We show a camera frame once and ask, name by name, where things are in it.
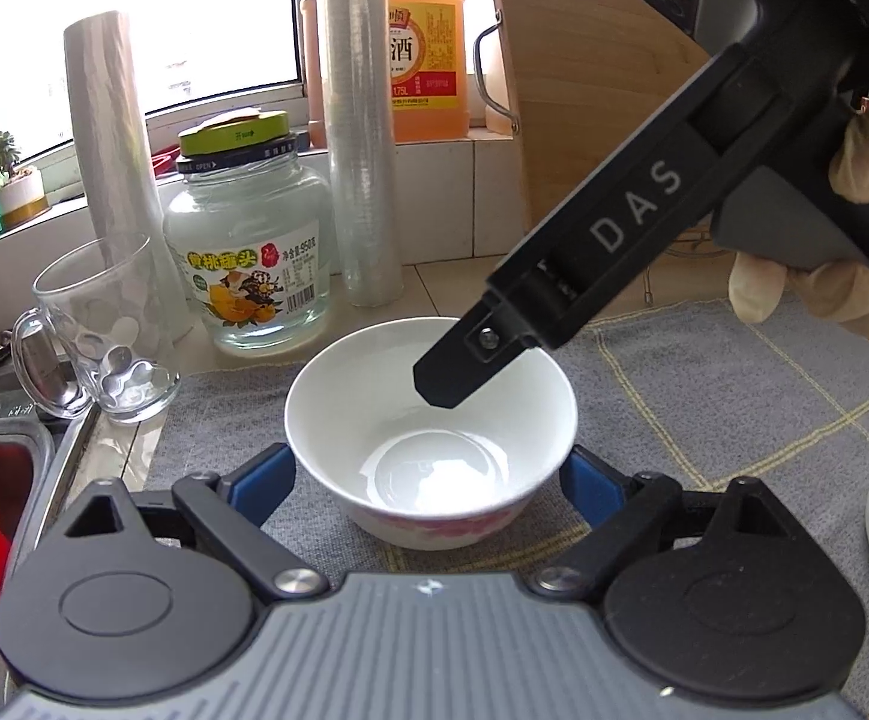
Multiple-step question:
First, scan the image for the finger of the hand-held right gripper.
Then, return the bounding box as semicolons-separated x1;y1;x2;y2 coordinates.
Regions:
413;292;552;411

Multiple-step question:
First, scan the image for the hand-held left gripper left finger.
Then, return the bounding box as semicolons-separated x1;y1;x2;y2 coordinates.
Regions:
63;444;331;605

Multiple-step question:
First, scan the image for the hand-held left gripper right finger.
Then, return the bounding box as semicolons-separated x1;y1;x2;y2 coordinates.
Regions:
528;446;807;605

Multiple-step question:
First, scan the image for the grey teal checked dish cloth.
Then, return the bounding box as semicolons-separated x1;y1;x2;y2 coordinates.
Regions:
145;292;869;586

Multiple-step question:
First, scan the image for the wooden cutting board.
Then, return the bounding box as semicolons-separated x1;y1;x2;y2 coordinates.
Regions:
472;0;713;222

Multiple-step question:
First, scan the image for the steel sink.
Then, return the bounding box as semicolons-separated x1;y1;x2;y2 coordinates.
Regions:
0;330;101;720

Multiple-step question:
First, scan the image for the clear glass mug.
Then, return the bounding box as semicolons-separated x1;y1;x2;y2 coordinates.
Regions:
13;234;182;422

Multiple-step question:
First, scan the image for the glass jar with green lid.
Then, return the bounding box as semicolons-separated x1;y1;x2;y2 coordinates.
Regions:
163;111;332;353

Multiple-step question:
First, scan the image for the tall clear cling film roll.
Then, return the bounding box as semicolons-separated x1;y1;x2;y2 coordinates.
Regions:
316;0;406;308

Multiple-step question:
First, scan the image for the orange cooking wine bottle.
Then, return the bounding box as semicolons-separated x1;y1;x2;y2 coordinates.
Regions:
299;0;471;143

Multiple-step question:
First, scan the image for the small potted plant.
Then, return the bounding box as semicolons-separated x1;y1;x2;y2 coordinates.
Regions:
0;131;49;230

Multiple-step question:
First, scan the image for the short clear plastic bag roll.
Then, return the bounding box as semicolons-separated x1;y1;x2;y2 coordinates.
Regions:
63;11;196;331

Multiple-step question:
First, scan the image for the window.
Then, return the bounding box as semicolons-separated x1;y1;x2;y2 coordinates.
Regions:
0;0;316;158

